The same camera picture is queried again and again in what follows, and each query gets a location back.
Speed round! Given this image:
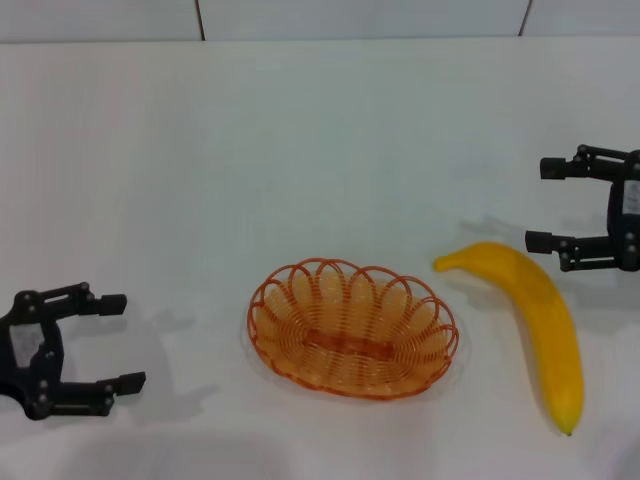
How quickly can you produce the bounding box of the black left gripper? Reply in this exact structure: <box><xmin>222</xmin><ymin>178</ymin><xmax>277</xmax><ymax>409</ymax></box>
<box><xmin>0</xmin><ymin>282</ymin><xmax>148</xmax><ymax>421</ymax></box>

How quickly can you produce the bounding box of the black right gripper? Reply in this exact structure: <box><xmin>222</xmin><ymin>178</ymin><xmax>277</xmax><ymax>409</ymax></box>
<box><xmin>524</xmin><ymin>144</ymin><xmax>640</xmax><ymax>274</ymax></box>

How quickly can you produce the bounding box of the yellow banana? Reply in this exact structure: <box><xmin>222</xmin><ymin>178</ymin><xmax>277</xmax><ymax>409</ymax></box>
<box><xmin>432</xmin><ymin>241</ymin><xmax>585</xmax><ymax>437</ymax></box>

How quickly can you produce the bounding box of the orange woven oval basket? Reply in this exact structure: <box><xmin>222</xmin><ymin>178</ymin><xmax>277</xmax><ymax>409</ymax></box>
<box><xmin>247</xmin><ymin>257</ymin><xmax>460</xmax><ymax>400</ymax></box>

